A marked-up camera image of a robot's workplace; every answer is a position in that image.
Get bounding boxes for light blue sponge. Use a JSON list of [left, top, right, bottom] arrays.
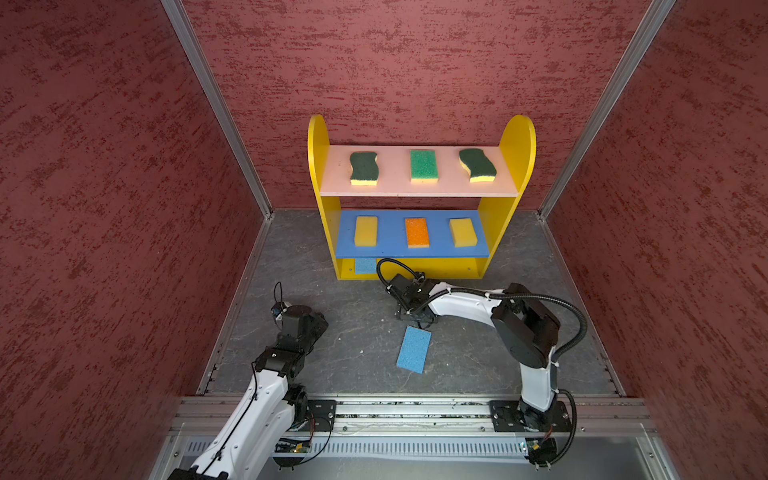
[[354, 258, 377, 275], [396, 326, 431, 374]]

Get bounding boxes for orange sponge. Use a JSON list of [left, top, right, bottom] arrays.
[[405, 217, 430, 249]]

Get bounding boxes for yellow sponge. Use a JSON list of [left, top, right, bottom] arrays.
[[354, 216, 378, 248], [449, 218, 478, 248]]

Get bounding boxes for bright green rectangular sponge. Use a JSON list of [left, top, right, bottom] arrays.
[[410, 150, 439, 184]]

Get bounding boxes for dark green wavy sponge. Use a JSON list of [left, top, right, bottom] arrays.
[[349, 151, 379, 186], [459, 148, 497, 183]]

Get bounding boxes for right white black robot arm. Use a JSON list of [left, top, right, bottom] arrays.
[[384, 274, 560, 432]]

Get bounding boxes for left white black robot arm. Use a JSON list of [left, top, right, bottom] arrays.
[[169, 305, 328, 479]]

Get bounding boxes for blue lower shelf board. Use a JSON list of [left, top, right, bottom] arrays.
[[335, 210, 490, 259]]

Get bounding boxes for yellow wooden shelf unit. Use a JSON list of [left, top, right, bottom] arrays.
[[307, 115, 537, 280]]

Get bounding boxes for pink upper shelf board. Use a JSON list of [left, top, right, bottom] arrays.
[[312, 145, 521, 198]]

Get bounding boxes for left small circuit board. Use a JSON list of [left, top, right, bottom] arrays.
[[275, 438, 312, 455]]

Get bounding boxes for small circuit board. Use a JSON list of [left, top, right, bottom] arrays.
[[275, 438, 312, 455], [525, 439, 557, 459]]

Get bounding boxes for right small circuit board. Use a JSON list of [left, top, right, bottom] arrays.
[[525, 439, 557, 459]]

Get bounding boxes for left aluminium corner profile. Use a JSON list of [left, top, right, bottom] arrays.
[[161, 0, 273, 221]]

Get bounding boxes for aluminium corner profile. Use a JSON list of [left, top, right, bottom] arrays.
[[161, 0, 273, 221], [538, 0, 676, 223]]

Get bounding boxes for right aluminium corner profile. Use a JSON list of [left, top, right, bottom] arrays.
[[538, 0, 676, 223]]

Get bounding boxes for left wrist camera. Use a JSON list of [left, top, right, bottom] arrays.
[[271, 302, 287, 321]]

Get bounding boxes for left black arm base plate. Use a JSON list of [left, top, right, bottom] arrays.
[[289, 399, 338, 433]]

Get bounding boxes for white slotted cable duct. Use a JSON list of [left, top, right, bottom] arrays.
[[182, 436, 529, 462]]

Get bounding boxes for aluminium mounting rail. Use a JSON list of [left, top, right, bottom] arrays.
[[170, 394, 655, 436]]

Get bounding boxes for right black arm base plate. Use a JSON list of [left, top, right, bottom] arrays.
[[489, 400, 572, 433]]

